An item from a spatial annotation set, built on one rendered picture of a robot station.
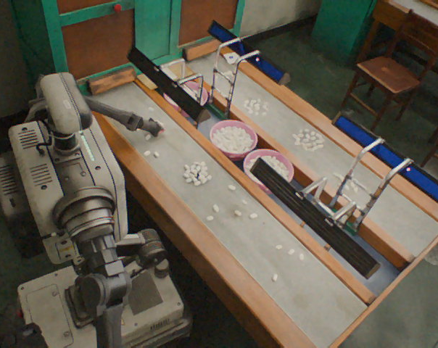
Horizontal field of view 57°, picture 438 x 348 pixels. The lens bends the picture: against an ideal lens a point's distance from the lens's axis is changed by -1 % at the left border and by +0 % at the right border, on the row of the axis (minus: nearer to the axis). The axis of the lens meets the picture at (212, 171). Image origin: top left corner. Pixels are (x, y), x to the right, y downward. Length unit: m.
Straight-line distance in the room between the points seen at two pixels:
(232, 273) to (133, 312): 0.51
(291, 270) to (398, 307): 1.19
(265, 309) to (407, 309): 1.40
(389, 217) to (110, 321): 1.55
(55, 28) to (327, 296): 1.77
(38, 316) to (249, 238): 0.99
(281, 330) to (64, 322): 0.94
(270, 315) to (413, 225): 0.93
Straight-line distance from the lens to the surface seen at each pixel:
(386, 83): 3.72
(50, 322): 2.00
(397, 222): 2.23
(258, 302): 1.71
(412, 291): 3.01
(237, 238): 1.87
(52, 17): 2.18
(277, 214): 1.96
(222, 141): 2.27
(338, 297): 1.86
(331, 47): 4.71
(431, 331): 2.94
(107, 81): 2.46
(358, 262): 1.56
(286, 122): 2.48
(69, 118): 1.01
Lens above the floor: 2.29
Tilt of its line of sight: 48 degrees down
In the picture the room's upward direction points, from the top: 10 degrees clockwise
